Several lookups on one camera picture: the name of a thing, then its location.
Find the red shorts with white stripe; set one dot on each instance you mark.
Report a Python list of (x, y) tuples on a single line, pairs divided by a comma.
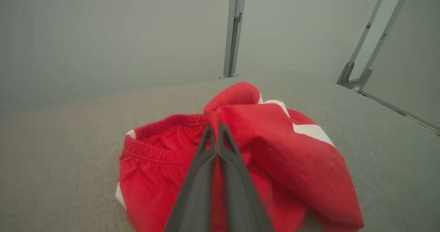
[(292, 163)]

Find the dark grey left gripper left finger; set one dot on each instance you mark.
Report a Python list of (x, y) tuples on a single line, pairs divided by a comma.
[(194, 197)]

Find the light grey partition post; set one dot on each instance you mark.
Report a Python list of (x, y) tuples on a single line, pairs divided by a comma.
[(231, 36)]

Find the grey partition base rail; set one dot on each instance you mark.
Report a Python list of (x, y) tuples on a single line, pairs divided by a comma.
[(388, 105)]

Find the grey corner partition post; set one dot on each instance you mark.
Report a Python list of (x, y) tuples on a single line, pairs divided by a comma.
[(345, 75), (364, 79)]

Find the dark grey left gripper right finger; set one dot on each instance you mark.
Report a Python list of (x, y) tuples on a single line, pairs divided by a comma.
[(240, 197)]

